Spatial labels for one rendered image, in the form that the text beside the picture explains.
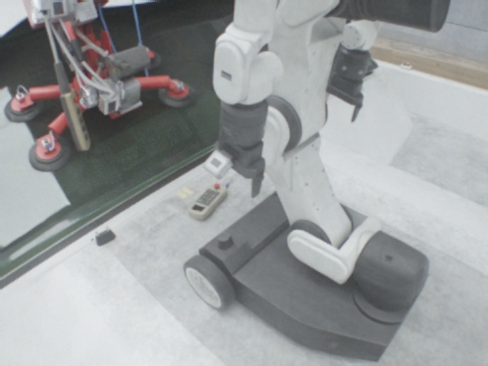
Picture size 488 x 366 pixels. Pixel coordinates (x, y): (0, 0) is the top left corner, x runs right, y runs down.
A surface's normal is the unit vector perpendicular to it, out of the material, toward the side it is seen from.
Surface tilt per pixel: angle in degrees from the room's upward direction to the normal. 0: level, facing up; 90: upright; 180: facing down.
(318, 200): 60
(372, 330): 0
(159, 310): 0
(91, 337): 5
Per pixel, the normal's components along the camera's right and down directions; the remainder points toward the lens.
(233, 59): -0.68, 0.47
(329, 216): 0.48, -0.28
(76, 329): -0.15, -0.73
